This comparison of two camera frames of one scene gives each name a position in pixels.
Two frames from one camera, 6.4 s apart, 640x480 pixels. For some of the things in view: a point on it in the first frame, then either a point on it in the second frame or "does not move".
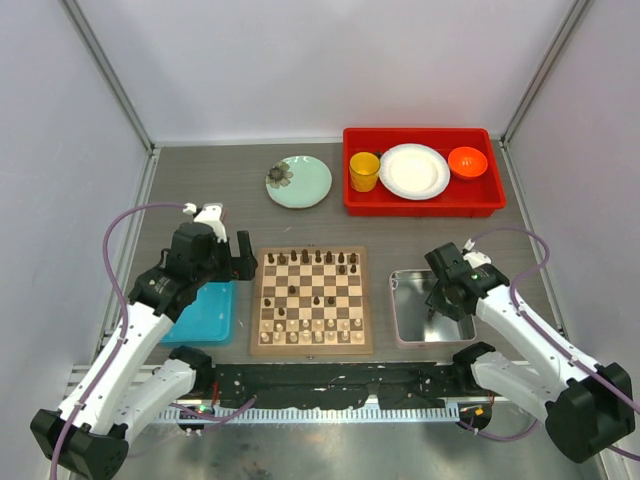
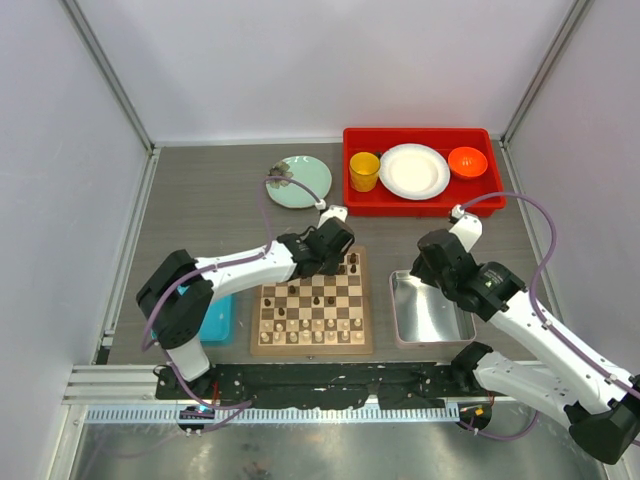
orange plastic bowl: (466, 162) does not move
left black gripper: (239, 267) → (333, 268)
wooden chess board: (311, 300) does not move
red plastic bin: (422, 172) does not move
